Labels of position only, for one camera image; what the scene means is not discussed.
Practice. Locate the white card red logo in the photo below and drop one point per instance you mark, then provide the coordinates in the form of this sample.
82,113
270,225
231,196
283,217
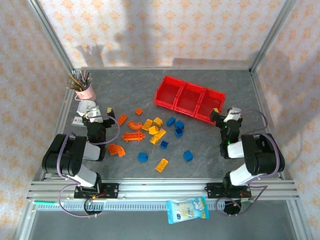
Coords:
78,121

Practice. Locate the orange curved lego piece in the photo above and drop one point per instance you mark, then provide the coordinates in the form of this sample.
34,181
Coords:
121,151

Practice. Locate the white square clock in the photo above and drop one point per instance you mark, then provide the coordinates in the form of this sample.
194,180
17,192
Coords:
81,107

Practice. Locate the red plastic bin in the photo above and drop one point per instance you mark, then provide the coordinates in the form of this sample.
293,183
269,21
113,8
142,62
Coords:
188,100
210,100
167,93

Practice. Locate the orange lego arch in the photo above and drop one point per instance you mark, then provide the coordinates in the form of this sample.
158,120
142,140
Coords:
135,127

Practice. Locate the blue lego brick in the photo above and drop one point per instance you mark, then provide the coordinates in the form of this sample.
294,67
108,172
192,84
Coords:
143,157
179,132
171,121
188,156
179,124
164,144

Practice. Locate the long orange lego chassis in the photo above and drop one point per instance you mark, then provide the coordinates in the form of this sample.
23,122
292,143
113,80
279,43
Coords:
133,136

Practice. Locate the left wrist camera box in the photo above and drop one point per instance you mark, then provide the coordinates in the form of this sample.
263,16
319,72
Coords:
93,115

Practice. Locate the dark pencil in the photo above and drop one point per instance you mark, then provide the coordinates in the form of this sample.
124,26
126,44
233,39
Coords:
88,79

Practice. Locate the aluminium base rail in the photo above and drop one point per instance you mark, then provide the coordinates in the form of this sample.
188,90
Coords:
162,190

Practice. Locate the white blue snack bag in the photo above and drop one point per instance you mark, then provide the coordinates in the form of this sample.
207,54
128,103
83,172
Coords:
187,210

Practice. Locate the aluminium frame post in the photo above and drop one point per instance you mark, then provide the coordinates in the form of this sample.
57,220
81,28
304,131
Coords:
52,37
272,37

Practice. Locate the aluminium table edge rail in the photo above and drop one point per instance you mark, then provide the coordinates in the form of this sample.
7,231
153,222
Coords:
61,112
257,92

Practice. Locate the yellow pencil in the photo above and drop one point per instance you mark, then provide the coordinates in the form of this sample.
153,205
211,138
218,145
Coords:
72,86
73,80

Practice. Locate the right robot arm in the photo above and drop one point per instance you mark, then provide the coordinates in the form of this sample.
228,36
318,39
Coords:
262,155

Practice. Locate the yellow rounded lego piece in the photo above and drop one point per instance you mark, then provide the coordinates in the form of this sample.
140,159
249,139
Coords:
153,130

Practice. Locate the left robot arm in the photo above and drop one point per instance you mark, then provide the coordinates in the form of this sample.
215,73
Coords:
62,155

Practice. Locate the small orange lego brick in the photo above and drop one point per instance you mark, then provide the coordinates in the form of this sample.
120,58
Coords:
138,111

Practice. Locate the pink pencil cup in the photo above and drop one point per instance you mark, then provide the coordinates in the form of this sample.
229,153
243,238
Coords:
86,93

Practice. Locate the green plastic stick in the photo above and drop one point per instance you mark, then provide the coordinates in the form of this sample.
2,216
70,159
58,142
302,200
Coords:
45,203

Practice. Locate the pink pencil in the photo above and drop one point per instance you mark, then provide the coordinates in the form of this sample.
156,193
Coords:
84,77

